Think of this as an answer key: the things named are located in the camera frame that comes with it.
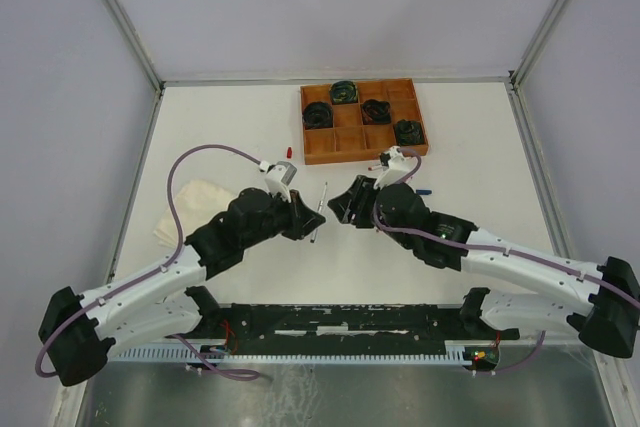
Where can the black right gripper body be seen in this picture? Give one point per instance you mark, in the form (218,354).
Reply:
(365,193)

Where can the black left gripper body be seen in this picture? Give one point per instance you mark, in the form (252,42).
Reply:
(286,215)

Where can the white marker black end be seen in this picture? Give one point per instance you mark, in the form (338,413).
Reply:
(320,208)

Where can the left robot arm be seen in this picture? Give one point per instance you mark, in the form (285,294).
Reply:
(80,332)

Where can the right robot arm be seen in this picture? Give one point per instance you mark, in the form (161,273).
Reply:
(597,302)

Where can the wooden compartment tray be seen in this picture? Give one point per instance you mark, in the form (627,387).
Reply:
(351,121)

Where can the cream folded cloth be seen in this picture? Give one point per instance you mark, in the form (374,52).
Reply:
(196,204)

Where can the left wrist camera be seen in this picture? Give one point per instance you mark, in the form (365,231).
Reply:
(278,177)

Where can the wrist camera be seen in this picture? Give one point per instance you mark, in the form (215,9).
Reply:
(278,177)
(399,165)

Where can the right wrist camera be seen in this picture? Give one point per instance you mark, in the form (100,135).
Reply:
(399,165)

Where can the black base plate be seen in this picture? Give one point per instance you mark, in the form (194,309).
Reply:
(332,329)

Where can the aluminium frame back rail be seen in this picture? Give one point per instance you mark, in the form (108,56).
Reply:
(309,81)

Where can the aluminium frame left post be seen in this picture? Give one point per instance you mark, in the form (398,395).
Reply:
(133,42)

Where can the aluminium frame post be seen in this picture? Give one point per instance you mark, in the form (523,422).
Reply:
(538,42)
(133,42)

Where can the aluminium frame right post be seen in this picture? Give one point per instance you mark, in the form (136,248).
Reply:
(538,42)

